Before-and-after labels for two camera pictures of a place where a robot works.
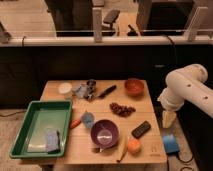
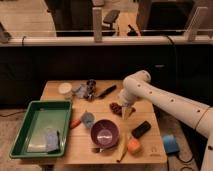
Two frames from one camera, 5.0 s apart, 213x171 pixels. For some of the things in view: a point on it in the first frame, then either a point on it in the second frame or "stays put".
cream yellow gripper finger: (167, 118) -> (126, 110)
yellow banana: (124, 147) stays put
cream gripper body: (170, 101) -> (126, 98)
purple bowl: (104, 134) stays put
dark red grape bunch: (122, 110) stays put
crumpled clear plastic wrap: (82, 90) stays put
